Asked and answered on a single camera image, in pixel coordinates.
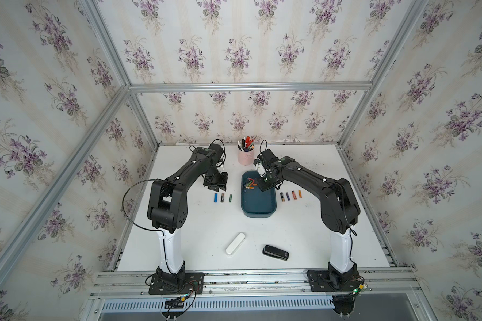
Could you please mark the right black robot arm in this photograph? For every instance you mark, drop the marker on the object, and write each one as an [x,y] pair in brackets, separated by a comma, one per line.
[339,208]

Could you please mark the pens in cup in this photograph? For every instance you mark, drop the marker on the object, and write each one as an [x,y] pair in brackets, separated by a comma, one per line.
[246,144]

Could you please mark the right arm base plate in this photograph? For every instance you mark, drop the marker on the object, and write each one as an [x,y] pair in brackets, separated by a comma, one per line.
[333,281]

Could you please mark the white rectangular case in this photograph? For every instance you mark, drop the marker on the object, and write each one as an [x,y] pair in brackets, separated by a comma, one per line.
[235,244]

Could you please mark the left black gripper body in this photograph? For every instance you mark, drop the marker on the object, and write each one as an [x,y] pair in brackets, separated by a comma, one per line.
[213,180]

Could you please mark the teal plastic storage box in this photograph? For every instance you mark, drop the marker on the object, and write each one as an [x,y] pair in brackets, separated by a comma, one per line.
[256,203]

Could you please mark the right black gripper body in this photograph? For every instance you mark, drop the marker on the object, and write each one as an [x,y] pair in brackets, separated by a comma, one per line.
[265,181]

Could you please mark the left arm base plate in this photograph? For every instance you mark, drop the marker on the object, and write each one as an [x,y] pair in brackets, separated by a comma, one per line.
[176,283]

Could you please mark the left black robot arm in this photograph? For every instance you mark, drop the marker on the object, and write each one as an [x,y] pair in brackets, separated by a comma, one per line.
[168,204]

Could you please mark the aluminium front rail frame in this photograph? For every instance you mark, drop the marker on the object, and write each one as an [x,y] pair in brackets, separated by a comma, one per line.
[254,290]

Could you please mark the pink pen cup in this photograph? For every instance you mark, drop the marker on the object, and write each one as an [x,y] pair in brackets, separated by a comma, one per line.
[246,156]

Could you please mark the black stapler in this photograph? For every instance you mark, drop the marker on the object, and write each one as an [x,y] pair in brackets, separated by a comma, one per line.
[274,252]

